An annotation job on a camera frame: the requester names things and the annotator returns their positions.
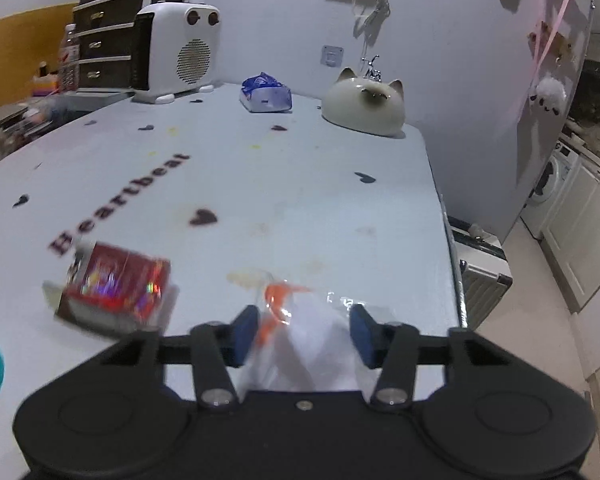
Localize white washing machine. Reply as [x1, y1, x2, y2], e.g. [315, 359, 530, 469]
[520, 142, 579, 240]

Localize white space heater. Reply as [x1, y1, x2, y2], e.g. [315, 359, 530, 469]
[130, 2, 221, 104]

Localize plastic water bottle red label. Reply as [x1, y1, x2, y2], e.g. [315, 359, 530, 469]
[58, 23, 80, 93]

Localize white kitchen cabinets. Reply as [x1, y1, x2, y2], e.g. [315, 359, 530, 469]
[544, 159, 600, 313]

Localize dark drawer cabinet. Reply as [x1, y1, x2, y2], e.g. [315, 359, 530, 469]
[72, 0, 185, 90]

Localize clear plastic bag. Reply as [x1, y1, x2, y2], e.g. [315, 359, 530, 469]
[227, 270, 377, 398]

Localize white plush wall toy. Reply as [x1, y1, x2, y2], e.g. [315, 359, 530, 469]
[529, 76, 567, 116]

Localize beige ribbed suitcase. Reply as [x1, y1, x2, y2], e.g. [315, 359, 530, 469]
[448, 217, 513, 330]

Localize blue tissue pack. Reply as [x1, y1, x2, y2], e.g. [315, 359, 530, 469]
[239, 72, 292, 113]

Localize white cat-shaped ceramic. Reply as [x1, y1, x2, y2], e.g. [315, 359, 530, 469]
[321, 67, 405, 138]

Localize red snack box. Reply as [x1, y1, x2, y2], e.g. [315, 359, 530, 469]
[47, 243, 178, 337]

